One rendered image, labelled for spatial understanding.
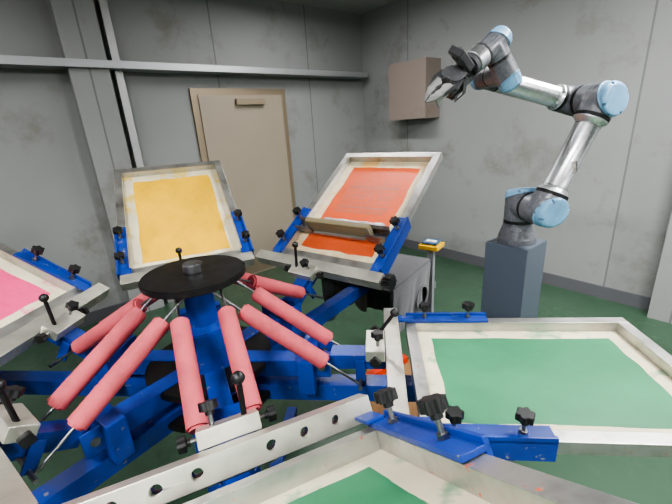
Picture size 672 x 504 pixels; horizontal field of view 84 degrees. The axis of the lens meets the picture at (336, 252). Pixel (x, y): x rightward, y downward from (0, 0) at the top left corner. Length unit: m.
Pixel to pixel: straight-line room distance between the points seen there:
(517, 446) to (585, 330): 0.71
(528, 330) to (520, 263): 0.28
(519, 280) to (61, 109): 3.80
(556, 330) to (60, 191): 3.91
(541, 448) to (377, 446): 0.44
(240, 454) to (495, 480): 0.46
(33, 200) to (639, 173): 5.17
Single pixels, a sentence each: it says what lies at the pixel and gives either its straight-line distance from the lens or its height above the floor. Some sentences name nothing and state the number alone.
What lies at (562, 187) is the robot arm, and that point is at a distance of 1.60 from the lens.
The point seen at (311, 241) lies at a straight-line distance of 1.85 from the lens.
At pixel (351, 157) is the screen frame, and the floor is 1.54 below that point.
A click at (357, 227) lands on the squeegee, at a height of 1.29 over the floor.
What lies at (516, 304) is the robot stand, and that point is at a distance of 1.76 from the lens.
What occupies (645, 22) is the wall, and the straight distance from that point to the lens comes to 4.11.
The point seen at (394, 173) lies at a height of 1.46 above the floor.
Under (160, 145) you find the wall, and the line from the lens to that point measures 4.29.
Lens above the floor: 1.72
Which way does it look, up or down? 19 degrees down
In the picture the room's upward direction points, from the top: 4 degrees counter-clockwise
